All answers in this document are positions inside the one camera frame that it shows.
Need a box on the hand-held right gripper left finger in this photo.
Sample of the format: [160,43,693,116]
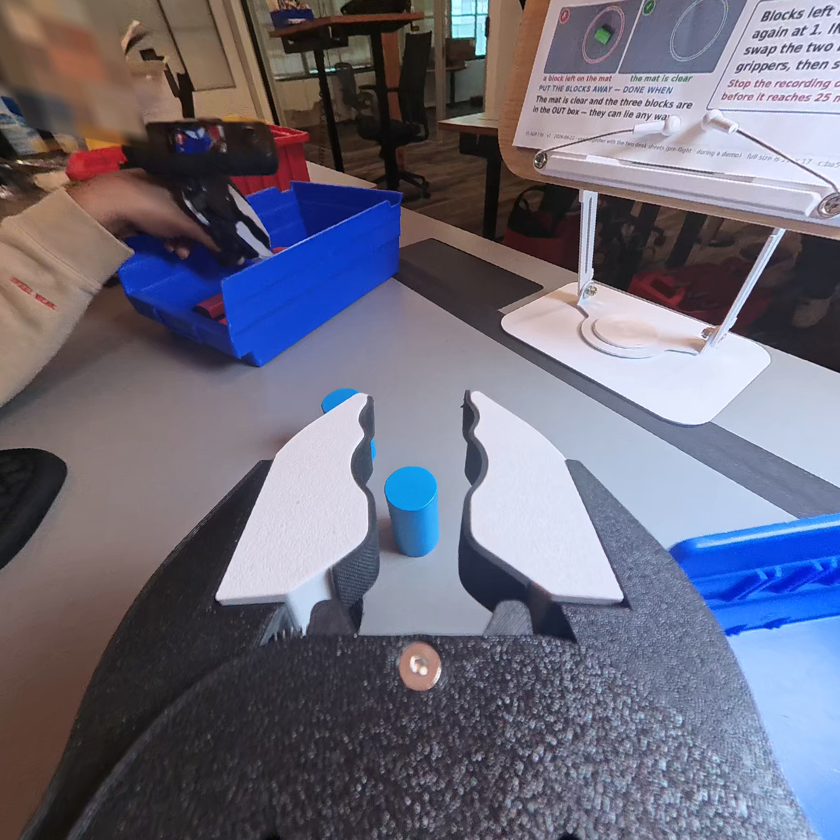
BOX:
[215,392,382,634]

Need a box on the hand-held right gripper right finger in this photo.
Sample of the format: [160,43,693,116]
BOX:
[457,390,626,606]

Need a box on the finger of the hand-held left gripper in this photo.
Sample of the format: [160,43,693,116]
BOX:
[226,184,273,260]

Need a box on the blue plastic bin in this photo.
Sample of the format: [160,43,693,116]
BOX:
[117,180,403,368]
[668,514,840,840]

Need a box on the blue wooden cylinder block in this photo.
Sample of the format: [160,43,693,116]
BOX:
[384,466,439,559]
[321,388,378,460]

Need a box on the person's left hand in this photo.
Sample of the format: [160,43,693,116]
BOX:
[72,169,222,260]

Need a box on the red plastic bin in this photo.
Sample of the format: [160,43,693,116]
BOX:
[66,125,311,198]

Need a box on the wooden desk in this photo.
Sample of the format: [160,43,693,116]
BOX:
[269,12,427,173]
[438,113,503,240]

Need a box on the white document stand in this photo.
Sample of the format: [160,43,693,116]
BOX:
[499,0,840,426]

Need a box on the black office chair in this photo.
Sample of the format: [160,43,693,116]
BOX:
[354,29,435,198]

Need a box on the red bag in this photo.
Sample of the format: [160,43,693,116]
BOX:
[626,268,775,332]

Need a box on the black mesh wrist rest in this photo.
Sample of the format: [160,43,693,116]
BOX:
[0,448,68,571]

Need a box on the dark red backpack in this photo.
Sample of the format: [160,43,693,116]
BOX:
[504,185,585,271]

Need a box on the printed instruction sheet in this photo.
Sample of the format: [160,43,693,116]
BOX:
[513,0,840,188]

